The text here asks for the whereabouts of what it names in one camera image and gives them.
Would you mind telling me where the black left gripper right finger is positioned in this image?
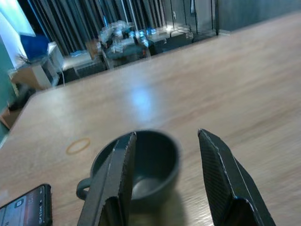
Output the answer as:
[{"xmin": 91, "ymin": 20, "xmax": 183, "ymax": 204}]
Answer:
[{"xmin": 198, "ymin": 128, "xmax": 277, "ymax": 226}]

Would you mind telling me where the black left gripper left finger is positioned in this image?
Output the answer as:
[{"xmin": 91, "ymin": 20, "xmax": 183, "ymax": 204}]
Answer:
[{"xmin": 77, "ymin": 131, "xmax": 137, "ymax": 226}]

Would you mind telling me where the dark grey cup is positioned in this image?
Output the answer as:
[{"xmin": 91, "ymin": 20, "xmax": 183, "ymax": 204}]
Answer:
[{"xmin": 76, "ymin": 129, "xmax": 182, "ymax": 208}]

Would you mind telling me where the tan rubber band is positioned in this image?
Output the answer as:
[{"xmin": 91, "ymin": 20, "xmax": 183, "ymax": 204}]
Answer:
[{"xmin": 66, "ymin": 137, "xmax": 91, "ymax": 155}]

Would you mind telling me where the black smartphone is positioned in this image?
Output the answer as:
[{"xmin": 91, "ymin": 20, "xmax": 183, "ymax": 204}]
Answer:
[{"xmin": 0, "ymin": 184, "xmax": 53, "ymax": 226}]

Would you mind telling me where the brown cardboard box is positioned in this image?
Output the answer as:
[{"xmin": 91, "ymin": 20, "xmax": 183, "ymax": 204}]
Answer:
[{"xmin": 9, "ymin": 67, "xmax": 47, "ymax": 91}]

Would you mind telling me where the white side cabinet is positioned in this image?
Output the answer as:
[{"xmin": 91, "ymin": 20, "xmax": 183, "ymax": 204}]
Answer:
[{"xmin": 29, "ymin": 41, "xmax": 64, "ymax": 87}]

